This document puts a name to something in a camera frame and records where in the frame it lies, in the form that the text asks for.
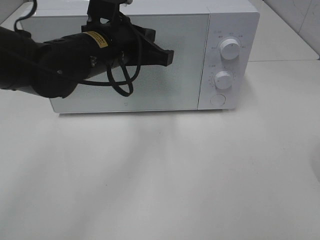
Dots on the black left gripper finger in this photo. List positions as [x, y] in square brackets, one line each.
[146, 34]
[150, 54]

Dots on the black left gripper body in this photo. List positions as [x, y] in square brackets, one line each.
[116, 43]

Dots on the white microwave door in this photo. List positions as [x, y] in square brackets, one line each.
[157, 88]

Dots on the white timer knob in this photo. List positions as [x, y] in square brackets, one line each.
[223, 80]

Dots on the round white door button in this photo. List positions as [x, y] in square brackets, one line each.
[218, 100]

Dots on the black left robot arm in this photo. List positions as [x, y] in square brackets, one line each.
[54, 68]

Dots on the white microwave oven body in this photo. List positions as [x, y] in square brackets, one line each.
[237, 18]

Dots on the upper white power knob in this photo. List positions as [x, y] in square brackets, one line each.
[229, 48]

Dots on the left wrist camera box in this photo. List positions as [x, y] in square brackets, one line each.
[105, 9]

